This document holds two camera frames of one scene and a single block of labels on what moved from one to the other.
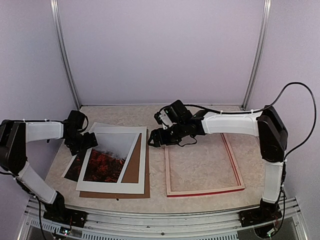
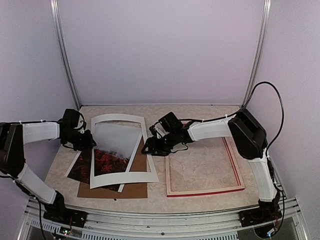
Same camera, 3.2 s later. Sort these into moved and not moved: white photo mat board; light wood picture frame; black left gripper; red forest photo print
Moved: white photo mat board
Not moved: red forest photo print; black left gripper; light wood picture frame
